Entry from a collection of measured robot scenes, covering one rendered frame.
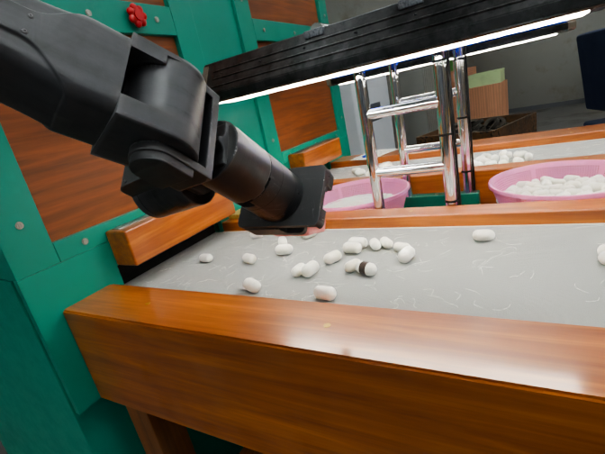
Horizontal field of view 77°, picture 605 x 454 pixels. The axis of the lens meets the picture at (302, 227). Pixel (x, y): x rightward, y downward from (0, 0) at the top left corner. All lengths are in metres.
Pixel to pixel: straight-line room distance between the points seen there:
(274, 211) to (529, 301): 0.32
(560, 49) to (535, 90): 0.75
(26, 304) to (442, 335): 0.62
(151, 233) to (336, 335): 0.47
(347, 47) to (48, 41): 0.43
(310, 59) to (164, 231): 0.43
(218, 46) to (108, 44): 0.85
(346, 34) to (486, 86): 6.40
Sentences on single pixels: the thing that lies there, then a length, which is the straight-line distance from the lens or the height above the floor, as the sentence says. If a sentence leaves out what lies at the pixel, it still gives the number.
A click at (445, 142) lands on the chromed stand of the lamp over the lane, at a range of 0.78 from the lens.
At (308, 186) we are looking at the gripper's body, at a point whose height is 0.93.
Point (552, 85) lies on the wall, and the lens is 8.86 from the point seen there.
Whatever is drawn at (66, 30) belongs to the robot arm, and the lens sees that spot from 0.29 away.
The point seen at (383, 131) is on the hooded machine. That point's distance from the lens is 3.92.
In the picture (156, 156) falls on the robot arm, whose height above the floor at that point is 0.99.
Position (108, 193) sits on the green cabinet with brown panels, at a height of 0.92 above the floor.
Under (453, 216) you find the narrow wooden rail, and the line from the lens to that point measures 0.75.
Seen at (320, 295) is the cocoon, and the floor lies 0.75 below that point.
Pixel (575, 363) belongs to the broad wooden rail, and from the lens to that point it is 0.40.
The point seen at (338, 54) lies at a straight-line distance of 0.62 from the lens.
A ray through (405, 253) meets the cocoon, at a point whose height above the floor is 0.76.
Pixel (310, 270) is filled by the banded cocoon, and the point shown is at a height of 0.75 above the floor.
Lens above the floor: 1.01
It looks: 17 degrees down
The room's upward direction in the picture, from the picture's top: 12 degrees counter-clockwise
